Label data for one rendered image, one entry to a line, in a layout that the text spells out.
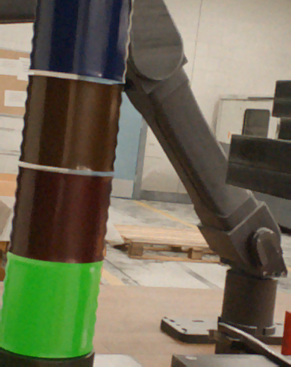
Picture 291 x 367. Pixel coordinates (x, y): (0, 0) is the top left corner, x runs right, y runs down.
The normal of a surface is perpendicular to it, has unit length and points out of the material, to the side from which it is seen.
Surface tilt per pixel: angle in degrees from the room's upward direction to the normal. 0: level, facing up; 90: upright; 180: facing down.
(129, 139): 90
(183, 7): 90
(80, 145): 104
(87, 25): 76
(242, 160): 90
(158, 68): 90
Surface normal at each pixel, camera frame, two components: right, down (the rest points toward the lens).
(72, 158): 0.15, 0.31
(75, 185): 0.33, -0.16
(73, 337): 0.65, -0.13
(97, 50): 0.39, 0.34
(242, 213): 0.46, 0.14
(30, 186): -0.58, 0.22
